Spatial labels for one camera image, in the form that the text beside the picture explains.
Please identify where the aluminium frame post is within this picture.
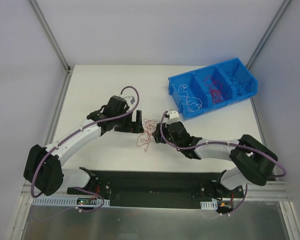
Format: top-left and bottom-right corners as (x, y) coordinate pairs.
(27, 0), (71, 73)
(246, 0), (293, 70)

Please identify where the blue divided plastic bin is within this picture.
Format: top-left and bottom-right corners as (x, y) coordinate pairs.
(168, 58), (259, 120)

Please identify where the left white cable duct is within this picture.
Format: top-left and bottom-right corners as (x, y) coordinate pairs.
(32, 196), (110, 208)

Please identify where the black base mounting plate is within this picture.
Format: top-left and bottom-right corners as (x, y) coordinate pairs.
(66, 169), (248, 208)

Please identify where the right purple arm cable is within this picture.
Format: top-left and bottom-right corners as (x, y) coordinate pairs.
(159, 109), (288, 179)

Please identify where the right white cable duct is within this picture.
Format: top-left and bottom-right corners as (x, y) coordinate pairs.
(200, 201), (218, 211)

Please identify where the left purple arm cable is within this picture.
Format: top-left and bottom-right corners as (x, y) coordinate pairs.
(29, 86), (141, 199)

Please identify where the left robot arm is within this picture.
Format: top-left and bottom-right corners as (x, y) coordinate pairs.
(23, 95), (143, 198)

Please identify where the red blue wire bundle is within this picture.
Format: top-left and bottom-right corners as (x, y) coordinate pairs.
(135, 117), (159, 153)

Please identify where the left aluminium frame post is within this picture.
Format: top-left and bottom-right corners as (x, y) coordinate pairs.
(27, 0), (71, 73)

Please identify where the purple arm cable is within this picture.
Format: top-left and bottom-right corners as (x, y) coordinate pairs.
(159, 109), (288, 179)
(29, 86), (141, 199)

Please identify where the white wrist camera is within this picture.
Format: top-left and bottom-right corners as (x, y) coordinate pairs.
(163, 110), (180, 125)
(119, 94), (136, 110)

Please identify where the white cable duct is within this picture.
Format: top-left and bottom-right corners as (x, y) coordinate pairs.
(32, 196), (110, 208)
(200, 201), (218, 211)

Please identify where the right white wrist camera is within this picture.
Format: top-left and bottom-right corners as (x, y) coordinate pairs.
(163, 110), (180, 125)

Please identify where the white wire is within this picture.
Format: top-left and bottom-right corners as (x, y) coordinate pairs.
(184, 98), (205, 113)
(177, 83), (191, 101)

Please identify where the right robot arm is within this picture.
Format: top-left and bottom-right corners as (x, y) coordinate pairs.
(151, 121), (278, 199)

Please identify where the right aluminium frame post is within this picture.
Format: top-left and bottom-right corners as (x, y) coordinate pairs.
(246, 0), (293, 70)

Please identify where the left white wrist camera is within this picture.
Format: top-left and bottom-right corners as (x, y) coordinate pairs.
(119, 94), (136, 110)

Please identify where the dark blue wire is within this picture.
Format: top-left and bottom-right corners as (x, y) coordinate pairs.
(224, 59), (253, 97)

